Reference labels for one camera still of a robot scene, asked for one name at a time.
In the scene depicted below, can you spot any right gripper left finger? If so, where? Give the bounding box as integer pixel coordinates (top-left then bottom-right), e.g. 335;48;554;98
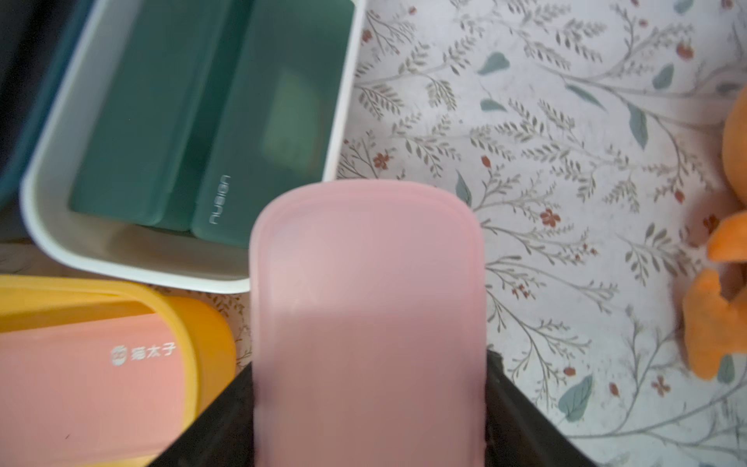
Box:
150;365;255;467

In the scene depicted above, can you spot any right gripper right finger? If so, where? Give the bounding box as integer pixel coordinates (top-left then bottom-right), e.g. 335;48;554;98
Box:
484;349;594;467

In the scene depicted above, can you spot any pink pencil case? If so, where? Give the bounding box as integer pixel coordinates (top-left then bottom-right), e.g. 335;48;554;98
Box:
1;314;185;466
249;180;486;466

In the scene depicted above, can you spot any green pencil case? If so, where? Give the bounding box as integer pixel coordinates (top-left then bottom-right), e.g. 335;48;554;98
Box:
69;1;253;232
191;1;355;247

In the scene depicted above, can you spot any white storage box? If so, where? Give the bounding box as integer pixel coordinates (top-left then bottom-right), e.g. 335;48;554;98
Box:
21;1;366;294

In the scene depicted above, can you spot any yellow storage box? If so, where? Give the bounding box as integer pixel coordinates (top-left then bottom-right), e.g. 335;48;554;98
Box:
0;273;238;467

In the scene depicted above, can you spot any dark teal storage box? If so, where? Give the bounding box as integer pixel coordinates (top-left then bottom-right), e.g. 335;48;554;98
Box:
1;0;91;242

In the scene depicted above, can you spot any orange shark plush toy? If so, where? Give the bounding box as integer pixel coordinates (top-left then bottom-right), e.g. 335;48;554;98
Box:
681;86;747;381

